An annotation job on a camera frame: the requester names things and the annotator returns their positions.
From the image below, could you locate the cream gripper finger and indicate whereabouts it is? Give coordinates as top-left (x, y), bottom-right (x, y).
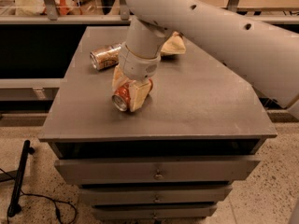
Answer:
top-left (112, 65), bottom-right (129, 91)
top-left (129, 79), bottom-right (152, 112)

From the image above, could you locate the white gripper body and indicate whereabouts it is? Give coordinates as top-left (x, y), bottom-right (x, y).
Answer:
top-left (119, 43), bottom-right (161, 80)

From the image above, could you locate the red coke can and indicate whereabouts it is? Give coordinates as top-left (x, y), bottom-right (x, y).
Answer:
top-left (111, 77), bottom-right (154, 112)

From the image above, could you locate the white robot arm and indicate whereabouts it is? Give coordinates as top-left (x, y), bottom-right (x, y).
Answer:
top-left (119, 0), bottom-right (299, 118)

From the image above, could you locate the brown soda can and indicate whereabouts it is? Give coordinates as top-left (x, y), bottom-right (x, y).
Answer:
top-left (90, 43), bottom-right (121, 71)

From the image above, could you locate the brown chip bag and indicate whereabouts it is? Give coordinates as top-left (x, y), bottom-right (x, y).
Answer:
top-left (161, 32), bottom-right (186, 56)

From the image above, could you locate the grey drawer cabinet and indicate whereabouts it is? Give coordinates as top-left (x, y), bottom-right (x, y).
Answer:
top-left (40, 26), bottom-right (276, 210)

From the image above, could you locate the top cabinet drawer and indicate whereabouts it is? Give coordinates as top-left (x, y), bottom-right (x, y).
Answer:
top-left (54, 155), bottom-right (260, 185)

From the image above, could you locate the cabinet drawer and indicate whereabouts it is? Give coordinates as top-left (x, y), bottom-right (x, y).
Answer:
top-left (79, 184), bottom-right (232, 205)
top-left (54, 155), bottom-right (260, 185)
top-left (93, 204), bottom-right (217, 220)

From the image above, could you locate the middle cabinet drawer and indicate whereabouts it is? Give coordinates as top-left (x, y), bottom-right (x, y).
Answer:
top-left (79, 184), bottom-right (232, 205)

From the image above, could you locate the bottom cabinet drawer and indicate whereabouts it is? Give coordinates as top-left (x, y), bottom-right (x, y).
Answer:
top-left (93, 204), bottom-right (217, 220)

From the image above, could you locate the black stand leg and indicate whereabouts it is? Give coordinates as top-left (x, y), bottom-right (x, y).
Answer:
top-left (7, 140), bottom-right (35, 217)

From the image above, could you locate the metal railing frame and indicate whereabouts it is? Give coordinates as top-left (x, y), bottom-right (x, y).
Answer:
top-left (0, 0), bottom-right (299, 25)

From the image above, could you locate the black floor cable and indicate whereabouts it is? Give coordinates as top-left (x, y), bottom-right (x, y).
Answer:
top-left (0, 167), bottom-right (78, 224)

